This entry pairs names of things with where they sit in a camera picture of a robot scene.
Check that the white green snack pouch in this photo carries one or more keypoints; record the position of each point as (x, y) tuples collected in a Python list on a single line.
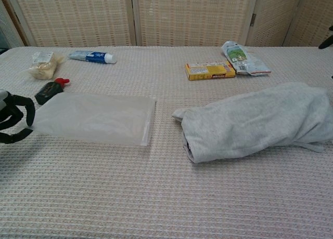
[(243, 59)]

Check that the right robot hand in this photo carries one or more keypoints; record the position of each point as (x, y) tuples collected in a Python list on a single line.
[(326, 43)]

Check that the clear plastic zip bag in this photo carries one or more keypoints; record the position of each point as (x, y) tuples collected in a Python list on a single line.
[(99, 119)]

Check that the woven checked tablecloth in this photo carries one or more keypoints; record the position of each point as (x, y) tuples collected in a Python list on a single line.
[(156, 184)]

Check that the blue white toothpaste tube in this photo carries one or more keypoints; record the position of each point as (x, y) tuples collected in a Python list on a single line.
[(91, 56)]

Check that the black bottle red cap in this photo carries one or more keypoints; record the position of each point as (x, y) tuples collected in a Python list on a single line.
[(48, 92)]

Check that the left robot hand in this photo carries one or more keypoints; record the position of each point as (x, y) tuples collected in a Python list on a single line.
[(28, 111)]

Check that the beige snack packet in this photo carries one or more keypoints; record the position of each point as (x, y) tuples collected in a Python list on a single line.
[(44, 66)]

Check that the woven bamboo screen panel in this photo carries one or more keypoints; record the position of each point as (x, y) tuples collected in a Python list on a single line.
[(275, 15), (75, 15), (192, 15), (312, 15)]

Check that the yellow cardboard box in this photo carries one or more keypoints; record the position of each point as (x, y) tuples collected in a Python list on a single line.
[(208, 70)]

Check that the grey garment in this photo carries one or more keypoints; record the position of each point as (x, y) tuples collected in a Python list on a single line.
[(255, 122)]

